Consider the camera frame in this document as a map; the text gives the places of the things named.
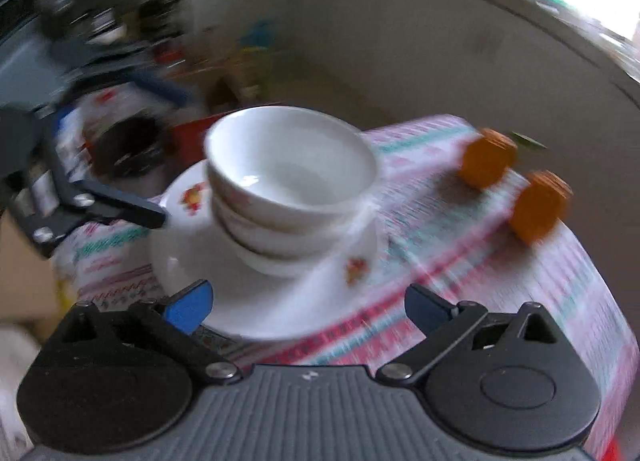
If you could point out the black bin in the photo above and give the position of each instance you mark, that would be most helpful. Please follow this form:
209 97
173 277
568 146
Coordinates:
130 146

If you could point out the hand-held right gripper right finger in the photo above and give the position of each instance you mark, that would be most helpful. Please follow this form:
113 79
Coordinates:
427 308

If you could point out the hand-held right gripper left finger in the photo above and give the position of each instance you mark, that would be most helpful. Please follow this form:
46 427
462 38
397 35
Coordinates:
192 308

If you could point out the orange with green leaf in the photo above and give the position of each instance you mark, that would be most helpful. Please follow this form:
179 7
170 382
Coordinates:
487 161

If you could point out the white plate with brown stain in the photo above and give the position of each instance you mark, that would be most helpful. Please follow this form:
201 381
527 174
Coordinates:
280 306

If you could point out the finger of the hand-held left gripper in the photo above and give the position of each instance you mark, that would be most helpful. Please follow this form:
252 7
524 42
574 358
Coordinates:
155 86
125 208

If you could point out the white pink-flower bowl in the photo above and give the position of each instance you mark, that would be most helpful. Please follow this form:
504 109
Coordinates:
280 266
280 236
300 151

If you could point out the leafless orange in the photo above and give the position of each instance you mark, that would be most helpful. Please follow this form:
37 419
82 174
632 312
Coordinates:
540 211

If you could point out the red cardboard box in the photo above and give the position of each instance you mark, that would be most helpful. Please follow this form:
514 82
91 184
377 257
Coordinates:
190 138

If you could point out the white fruit-print plate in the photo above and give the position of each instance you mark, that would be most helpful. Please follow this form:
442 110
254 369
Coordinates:
175 191

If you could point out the patterned striped tablecloth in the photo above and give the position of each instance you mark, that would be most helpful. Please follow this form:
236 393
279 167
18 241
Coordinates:
475 266

